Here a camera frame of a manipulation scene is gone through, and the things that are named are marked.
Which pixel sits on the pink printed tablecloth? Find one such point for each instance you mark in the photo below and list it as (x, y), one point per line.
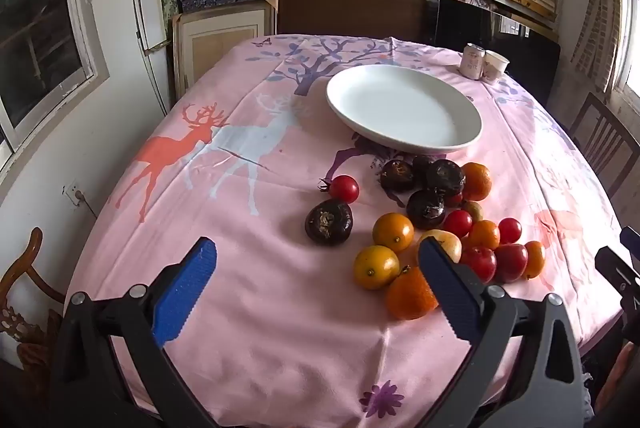
(250, 308)

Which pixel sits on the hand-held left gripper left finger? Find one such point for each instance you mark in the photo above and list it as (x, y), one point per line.
(185, 293)

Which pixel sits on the beige framed panel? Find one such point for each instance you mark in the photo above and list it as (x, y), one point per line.
(220, 37)

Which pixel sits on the small orange tangerine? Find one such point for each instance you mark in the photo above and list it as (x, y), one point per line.
(484, 234)
(476, 181)
(535, 259)

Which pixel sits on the dark water chestnut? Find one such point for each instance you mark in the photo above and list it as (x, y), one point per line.
(445, 177)
(425, 209)
(328, 220)
(397, 175)

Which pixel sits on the slatted wooden chair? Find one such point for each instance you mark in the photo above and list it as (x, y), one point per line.
(600, 142)

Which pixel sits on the dark red plum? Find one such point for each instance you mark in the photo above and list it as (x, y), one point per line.
(480, 264)
(511, 262)

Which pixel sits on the person's right forearm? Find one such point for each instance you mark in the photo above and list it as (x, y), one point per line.
(626, 373)

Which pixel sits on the pink drink can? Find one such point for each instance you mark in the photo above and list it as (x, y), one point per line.
(472, 60)

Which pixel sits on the bright side window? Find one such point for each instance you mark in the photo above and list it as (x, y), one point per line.
(627, 32)

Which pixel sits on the carved wooden chair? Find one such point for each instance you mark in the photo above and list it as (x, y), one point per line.
(30, 258)

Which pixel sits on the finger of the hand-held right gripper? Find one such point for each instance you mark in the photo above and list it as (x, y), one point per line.
(612, 265)
(630, 239)

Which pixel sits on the yellow-orange tangerine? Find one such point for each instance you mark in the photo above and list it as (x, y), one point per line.
(376, 267)
(393, 232)

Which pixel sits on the white framed window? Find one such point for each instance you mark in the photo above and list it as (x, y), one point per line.
(40, 32)

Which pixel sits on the white paper cup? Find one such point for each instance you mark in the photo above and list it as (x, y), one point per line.
(495, 66)

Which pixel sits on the white plate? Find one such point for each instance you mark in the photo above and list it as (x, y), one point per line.
(400, 107)

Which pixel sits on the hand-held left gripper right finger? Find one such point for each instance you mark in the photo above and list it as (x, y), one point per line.
(447, 290)

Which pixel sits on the red cherry tomato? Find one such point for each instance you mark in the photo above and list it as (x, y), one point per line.
(454, 199)
(457, 223)
(510, 230)

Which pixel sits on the cherry tomato with stem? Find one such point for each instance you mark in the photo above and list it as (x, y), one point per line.
(345, 189)

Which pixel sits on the large orange tangerine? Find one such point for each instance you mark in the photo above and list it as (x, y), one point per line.
(410, 299)

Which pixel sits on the dark brown wooden board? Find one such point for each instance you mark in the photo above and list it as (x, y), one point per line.
(350, 17)

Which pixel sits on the greenish yellow kumquat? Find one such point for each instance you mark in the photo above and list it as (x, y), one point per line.
(472, 210)

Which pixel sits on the wall socket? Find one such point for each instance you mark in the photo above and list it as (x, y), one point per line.
(74, 194)

